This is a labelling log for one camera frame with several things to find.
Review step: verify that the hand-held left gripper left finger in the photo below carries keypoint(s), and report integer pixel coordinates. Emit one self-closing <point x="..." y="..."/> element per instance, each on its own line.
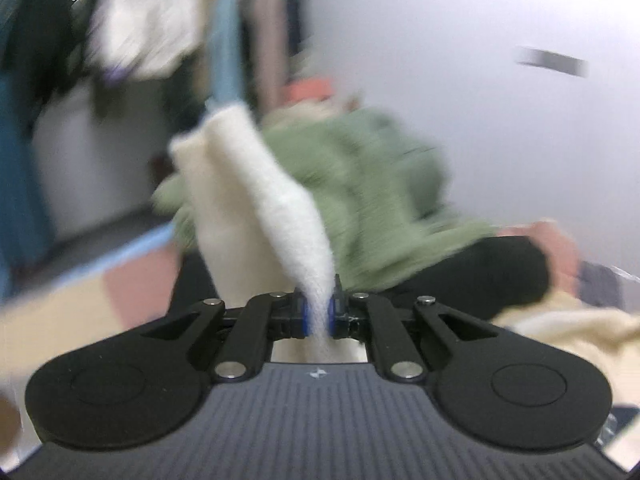
<point x="260" y="320"/>

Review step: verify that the grey wall socket panel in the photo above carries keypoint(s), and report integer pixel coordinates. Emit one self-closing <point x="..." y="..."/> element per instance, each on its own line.
<point x="552" y="61"/>

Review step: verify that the patchwork quilt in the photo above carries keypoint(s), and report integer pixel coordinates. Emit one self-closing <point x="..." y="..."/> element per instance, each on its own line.
<point x="135" y="280"/>

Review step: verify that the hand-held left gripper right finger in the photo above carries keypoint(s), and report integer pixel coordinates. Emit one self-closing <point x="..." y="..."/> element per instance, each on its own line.
<point x="377" y="320"/>

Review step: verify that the black jacket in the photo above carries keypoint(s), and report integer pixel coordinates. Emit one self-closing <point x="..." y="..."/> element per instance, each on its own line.
<point x="475" y="270"/>

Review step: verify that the orange box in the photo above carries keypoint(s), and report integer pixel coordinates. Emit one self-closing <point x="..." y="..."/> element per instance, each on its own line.
<point x="307" y="90"/>

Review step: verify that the white fleece garment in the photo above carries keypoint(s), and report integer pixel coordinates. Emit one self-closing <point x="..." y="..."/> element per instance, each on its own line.
<point x="260" y="200"/>

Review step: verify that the green fleece jacket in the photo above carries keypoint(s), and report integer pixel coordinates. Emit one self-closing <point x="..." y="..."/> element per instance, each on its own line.
<point x="375" y="200"/>

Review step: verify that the pink-brown hanging garment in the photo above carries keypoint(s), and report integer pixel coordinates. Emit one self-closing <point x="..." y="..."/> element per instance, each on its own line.
<point x="265" y="35"/>

